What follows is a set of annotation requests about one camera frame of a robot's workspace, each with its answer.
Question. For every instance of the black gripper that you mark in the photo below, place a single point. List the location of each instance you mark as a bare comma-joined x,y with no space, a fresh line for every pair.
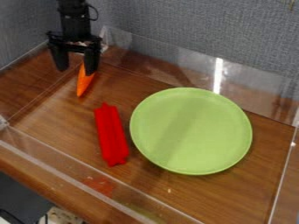
63,44

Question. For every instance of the orange toy carrot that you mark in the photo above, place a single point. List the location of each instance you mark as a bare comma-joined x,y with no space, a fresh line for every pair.
83,81

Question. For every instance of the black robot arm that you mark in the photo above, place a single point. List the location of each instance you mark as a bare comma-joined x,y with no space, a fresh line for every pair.
75,18

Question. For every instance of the green round plate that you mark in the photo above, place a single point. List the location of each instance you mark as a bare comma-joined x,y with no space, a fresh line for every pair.
191,131

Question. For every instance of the clear acrylic corner bracket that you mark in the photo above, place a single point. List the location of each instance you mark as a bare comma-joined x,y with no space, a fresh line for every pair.
103,35

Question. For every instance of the clear acrylic enclosure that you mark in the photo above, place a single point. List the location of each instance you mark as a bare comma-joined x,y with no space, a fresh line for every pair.
49,146

